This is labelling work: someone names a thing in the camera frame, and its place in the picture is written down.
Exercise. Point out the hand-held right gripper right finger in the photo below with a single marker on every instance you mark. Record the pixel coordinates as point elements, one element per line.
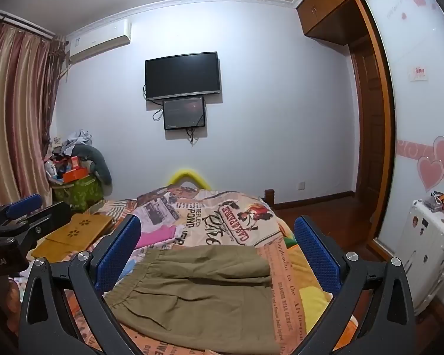
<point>314,253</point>

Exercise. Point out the grey plush pillow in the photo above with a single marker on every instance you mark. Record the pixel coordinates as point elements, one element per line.
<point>98,162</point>

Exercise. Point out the wooden lap desk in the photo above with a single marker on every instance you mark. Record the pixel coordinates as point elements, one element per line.
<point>74,229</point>

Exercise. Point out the small items on suitcase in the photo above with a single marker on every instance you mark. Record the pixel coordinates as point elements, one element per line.
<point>442,201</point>

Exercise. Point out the wooden bedpost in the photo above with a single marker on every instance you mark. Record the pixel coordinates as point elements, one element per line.
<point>269,196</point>

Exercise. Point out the white air conditioner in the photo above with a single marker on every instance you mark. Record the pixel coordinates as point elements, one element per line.
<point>100,40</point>

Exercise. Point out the white red door label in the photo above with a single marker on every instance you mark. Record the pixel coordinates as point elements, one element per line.
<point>418,73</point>

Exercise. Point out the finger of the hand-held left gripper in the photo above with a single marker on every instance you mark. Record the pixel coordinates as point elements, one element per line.
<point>22,204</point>
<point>50,213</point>

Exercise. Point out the bed with printed blanket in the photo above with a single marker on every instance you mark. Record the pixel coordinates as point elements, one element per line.
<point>236,222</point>

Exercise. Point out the wooden overhead cabinet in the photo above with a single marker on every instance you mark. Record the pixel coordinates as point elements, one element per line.
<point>329,7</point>

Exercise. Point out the large black wall television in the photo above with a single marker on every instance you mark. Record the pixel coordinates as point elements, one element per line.
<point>181,75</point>

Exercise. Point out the striped red curtain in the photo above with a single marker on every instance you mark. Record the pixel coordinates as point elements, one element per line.
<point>14,118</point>

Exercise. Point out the green patterned storage box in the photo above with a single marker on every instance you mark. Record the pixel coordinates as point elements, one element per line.
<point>81,194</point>

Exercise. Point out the small black wall monitor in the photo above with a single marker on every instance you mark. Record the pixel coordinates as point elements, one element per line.
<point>185,112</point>

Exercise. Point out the orange box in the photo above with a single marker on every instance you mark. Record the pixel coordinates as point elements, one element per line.
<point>76,174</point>

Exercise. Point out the white curtain rail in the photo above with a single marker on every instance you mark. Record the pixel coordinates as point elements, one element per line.
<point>22,26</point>

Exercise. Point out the pile of clutter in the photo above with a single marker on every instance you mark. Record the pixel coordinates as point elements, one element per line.
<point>64,148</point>

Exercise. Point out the brown wooden door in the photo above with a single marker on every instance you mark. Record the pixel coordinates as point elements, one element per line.
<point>370,118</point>

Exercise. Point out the white heart-decorated wardrobe door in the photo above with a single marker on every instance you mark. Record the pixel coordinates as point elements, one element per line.
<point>410,118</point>

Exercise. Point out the yellow foam tube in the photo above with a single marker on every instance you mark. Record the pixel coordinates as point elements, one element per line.
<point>181,174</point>

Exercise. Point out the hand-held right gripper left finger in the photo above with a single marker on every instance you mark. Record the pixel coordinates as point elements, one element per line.
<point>118,246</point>

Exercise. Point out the white suitcase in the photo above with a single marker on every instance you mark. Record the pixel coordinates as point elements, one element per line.
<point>429,244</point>

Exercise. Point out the white wall socket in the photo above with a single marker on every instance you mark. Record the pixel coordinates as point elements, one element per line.
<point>301,185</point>

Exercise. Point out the khaki pants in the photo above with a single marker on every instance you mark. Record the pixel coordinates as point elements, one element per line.
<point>192,296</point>

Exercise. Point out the pink cloth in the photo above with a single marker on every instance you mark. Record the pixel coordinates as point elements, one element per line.
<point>155,235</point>

